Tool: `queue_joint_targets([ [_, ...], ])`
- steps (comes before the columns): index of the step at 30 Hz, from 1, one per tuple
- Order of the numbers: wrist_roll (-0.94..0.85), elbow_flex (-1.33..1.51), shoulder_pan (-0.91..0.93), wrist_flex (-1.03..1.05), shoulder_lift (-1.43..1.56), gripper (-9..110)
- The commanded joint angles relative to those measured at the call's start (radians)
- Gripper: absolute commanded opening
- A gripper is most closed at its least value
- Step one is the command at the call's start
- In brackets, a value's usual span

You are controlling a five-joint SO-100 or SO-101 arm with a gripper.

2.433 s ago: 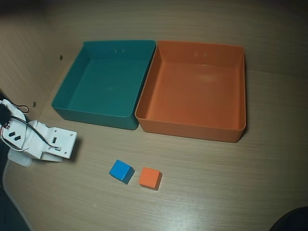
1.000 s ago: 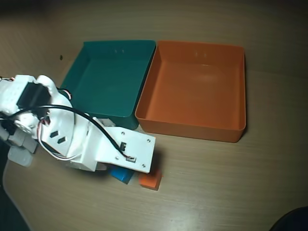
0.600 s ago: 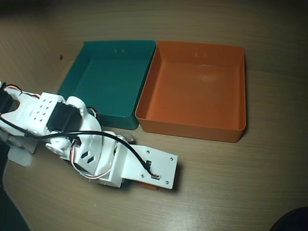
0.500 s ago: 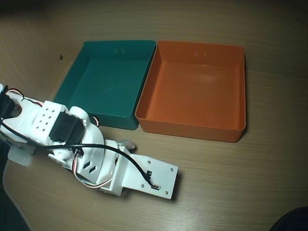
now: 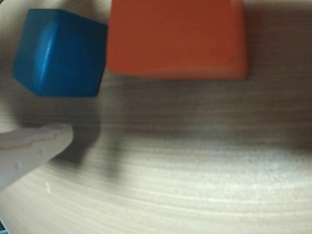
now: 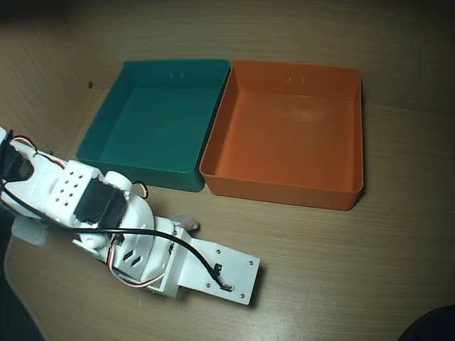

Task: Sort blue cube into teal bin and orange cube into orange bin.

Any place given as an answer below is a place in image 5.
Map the white fixed gripper jaw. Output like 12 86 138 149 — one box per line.
0 123 74 191

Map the orange cube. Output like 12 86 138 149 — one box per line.
106 0 250 81

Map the blue cube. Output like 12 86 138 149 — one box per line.
12 8 108 98

